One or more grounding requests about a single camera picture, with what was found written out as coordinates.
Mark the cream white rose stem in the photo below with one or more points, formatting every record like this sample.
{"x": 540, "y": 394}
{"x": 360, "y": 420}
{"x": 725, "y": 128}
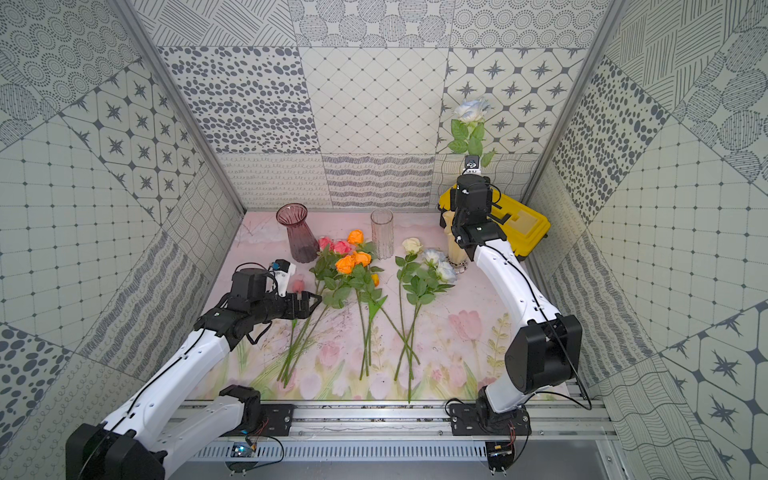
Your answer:
{"x": 412, "y": 247}

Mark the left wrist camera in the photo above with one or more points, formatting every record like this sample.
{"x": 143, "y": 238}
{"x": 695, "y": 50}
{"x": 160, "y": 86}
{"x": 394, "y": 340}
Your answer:
{"x": 283, "y": 270}

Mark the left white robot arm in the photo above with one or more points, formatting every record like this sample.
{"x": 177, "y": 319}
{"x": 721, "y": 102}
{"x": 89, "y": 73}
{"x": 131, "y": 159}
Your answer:
{"x": 133, "y": 441}

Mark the yellow black toolbox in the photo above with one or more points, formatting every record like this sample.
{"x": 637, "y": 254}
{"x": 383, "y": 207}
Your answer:
{"x": 523, "y": 227}

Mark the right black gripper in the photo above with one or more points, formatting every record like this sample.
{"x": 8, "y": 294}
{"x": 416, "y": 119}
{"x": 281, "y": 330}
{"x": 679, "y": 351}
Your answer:
{"x": 489, "y": 201}

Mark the cream fluted vase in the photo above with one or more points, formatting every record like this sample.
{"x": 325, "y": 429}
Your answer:
{"x": 457, "y": 257}

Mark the clear textured glass vase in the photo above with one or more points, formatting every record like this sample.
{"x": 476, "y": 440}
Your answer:
{"x": 382, "y": 224}

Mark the pink rose stem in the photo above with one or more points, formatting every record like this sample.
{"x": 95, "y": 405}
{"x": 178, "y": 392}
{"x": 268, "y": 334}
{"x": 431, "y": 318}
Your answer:
{"x": 343, "y": 248}
{"x": 330, "y": 287}

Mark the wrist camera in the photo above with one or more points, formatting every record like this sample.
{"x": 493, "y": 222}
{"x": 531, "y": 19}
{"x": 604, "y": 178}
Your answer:
{"x": 283, "y": 270}
{"x": 472, "y": 165}

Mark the pink tulip flower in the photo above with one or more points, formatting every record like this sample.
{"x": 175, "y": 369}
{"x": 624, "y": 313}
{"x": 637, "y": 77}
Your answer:
{"x": 297, "y": 286}

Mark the blue white rose stem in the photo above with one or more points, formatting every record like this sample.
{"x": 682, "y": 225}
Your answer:
{"x": 468, "y": 130}

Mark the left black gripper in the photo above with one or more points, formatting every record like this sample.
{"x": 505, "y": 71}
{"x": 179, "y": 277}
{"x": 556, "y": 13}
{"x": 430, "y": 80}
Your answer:
{"x": 299, "y": 303}

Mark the orange rose far stem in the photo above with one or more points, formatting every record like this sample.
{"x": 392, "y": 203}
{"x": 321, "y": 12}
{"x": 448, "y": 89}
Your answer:
{"x": 359, "y": 244}

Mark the purple ribbed glass vase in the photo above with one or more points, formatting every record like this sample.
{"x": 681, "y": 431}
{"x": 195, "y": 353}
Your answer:
{"x": 303, "y": 244}

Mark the aluminium rail base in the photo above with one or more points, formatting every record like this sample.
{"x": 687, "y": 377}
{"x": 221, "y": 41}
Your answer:
{"x": 390, "y": 420}

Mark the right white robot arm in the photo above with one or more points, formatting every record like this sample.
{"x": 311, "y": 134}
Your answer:
{"x": 545, "y": 345}

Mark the white perforated cable tray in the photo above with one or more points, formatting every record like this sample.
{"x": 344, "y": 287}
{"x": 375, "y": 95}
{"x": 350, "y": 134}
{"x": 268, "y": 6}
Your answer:
{"x": 344, "y": 450}

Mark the orange rose large stem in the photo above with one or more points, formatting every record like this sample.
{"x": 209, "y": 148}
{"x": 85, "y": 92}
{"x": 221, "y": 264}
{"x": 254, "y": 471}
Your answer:
{"x": 343, "y": 282}

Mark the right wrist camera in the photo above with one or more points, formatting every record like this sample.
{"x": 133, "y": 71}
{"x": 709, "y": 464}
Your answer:
{"x": 472, "y": 165}

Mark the orange rose middle stem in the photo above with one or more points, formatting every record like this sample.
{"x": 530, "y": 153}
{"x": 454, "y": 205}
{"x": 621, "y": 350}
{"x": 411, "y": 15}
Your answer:
{"x": 362, "y": 269}

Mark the orange tulip flower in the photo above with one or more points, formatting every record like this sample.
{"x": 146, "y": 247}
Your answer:
{"x": 370, "y": 296}

